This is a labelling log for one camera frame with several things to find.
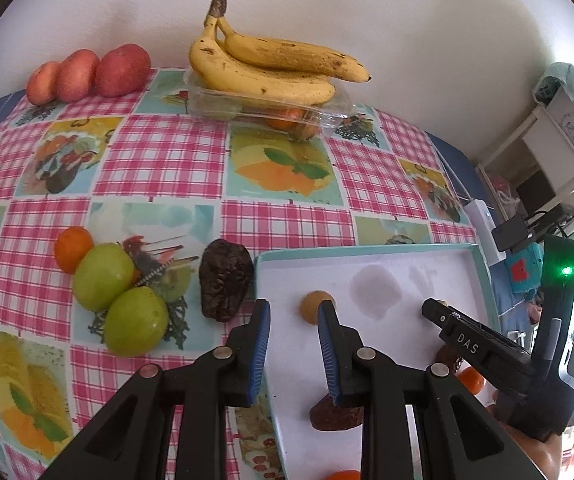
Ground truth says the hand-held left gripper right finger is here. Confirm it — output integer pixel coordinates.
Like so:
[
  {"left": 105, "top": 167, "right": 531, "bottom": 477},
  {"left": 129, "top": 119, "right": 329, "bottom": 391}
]
[{"left": 317, "top": 300, "right": 548, "bottom": 480}]

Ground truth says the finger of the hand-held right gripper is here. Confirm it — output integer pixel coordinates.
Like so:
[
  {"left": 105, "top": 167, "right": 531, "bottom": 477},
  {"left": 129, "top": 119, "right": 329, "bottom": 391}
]
[{"left": 421, "top": 298, "right": 460, "bottom": 333}]

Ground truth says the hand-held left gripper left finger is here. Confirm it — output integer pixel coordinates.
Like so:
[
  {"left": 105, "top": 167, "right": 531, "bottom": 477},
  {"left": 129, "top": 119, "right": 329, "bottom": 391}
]
[{"left": 54, "top": 298, "right": 272, "bottom": 480}]

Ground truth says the dark wrinkled avocado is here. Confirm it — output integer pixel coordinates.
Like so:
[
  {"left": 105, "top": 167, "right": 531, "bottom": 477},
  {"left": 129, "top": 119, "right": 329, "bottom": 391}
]
[
  {"left": 309, "top": 394, "right": 364, "bottom": 431},
  {"left": 199, "top": 238, "right": 255, "bottom": 322},
  {"left": 434, "top": 345, "right": 465, "bottom": 371}
]

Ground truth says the teal rimmed white tray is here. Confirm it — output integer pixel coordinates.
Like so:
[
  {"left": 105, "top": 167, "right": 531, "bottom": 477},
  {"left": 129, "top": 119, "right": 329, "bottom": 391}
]
[{"left": 252, "top": 243, "right": 502, "bottom": 480}]

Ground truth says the green apple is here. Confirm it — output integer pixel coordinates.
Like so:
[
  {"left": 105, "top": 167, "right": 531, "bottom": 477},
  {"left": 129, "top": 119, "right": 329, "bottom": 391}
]
[
  {"left": 73, "top": 243, "right": 136, "bottom": 312},
  {"left": 104, "top": 286, "right": 169, "bottom": 358}
]

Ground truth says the person's right hand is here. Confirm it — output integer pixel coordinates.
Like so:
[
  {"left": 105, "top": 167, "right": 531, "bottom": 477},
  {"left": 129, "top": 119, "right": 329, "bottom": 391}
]
[{"left": 497, "top": 417, "right": 565, "bottom": 480}]

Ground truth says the teal box red label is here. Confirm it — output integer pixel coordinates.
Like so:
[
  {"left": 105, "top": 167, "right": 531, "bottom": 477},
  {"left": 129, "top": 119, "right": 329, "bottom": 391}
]
[{"left": 508, "top": 245, "right": 544, "bottom": 296}]

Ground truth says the white power strip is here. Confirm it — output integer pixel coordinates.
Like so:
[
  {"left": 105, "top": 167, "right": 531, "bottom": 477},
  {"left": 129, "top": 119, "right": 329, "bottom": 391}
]
[{"left": 462, "top": 199, "right": 508, "bottom": 263}]

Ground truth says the black adapter box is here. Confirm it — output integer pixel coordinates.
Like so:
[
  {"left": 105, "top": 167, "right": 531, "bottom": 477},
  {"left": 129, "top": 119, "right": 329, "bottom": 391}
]
[{"left": 492, "top": 215, "right": 535, "bottom": 252}]

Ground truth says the small packed orange tangerine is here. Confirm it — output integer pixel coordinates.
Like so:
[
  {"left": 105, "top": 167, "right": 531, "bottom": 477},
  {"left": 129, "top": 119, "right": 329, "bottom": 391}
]
[{"left": 294, "top": 120, "right": 323, "bottom": 140}]

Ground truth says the clear plastic clamshell container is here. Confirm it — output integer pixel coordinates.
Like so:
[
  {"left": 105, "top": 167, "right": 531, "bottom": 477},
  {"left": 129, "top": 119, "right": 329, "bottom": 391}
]
[{"left": 187, "top": 70, "right": 363, "bottom": 138}]

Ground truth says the white printed box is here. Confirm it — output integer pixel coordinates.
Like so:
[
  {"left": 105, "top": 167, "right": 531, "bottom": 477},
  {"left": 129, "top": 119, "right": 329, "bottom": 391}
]
[{"left": 524, "top": 77, "right": 574, "bottom": 211}]

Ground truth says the packed green jujube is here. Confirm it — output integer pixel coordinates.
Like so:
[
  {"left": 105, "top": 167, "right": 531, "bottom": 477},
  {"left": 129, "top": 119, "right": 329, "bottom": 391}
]
[{"left": 202, "top": 97, "right": 243, "bottom": 121}]

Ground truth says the teal cloth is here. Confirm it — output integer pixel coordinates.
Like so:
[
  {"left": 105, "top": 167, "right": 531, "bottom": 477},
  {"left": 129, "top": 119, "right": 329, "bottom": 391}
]
[{"left": 533, "top": 62, "right": 574, "bottom": 106}]

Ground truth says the spotted yellow banana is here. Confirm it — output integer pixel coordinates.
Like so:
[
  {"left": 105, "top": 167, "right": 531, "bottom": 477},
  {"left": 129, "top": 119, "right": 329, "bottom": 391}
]
[{"left": 210, "top": 0, "right": 372, "bottom": 83}]

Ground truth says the large red apple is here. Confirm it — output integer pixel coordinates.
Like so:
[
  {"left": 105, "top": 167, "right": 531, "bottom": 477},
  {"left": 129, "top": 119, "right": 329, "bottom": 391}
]
[{"left": 96, "top": 43, "right": 152, "bottom": 98}]

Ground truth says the small red apple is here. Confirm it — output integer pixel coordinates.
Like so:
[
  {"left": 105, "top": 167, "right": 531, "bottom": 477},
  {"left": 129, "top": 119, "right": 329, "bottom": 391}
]
[{"left": 26, "top": 61, "right": 63, "bottom": 106}]

